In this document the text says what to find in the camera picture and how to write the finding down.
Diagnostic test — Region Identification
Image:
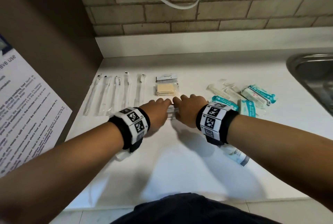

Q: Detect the person's right hand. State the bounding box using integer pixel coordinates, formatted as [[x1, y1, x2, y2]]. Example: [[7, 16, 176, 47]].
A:
[[172, 94, 210, 129]]

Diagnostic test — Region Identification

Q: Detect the person's left hand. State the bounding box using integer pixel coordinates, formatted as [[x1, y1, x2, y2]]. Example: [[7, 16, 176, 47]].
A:
[[138, 97, 173, 135]]

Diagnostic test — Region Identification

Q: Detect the clear comb packet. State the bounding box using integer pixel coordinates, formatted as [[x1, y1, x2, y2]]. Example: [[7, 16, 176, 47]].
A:
[[223, 86, 248, 102], [207, 78, 234, 100]]

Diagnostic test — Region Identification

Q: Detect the stack of small white sachets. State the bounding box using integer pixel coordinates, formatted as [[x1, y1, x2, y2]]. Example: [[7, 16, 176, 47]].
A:
[[156, 73, 179, 81]]

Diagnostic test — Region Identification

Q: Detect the person's right forearm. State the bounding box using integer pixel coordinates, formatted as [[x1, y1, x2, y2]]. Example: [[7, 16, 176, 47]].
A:
[[228, 114, 333, 216]]

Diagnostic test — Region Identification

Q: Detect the person's left forearm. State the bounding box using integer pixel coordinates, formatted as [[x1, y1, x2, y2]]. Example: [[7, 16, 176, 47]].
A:
[[0, 122, 125, 224]]

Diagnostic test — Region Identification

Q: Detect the white countertop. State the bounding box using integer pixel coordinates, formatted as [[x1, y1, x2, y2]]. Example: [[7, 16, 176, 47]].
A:
[[63, 49, 333, 210]]

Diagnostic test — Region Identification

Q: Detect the person's dark clothing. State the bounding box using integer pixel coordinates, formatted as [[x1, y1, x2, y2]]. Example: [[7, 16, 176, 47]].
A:
[[110, 192, 283, 224]]

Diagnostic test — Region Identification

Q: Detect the black wristband with marker tags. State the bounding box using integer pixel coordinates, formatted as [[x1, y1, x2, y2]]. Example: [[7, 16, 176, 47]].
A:
[[108, 106, 151, 153], [195, 102, 240, 146]]

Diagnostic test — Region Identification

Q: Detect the steel sink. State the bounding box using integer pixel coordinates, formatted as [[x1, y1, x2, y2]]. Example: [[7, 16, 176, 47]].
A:
[[286, 53, 333, 117]]

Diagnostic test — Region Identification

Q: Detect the white and blue poster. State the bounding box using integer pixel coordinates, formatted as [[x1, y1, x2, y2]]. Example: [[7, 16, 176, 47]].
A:
[[0, 34, 73, 179]]

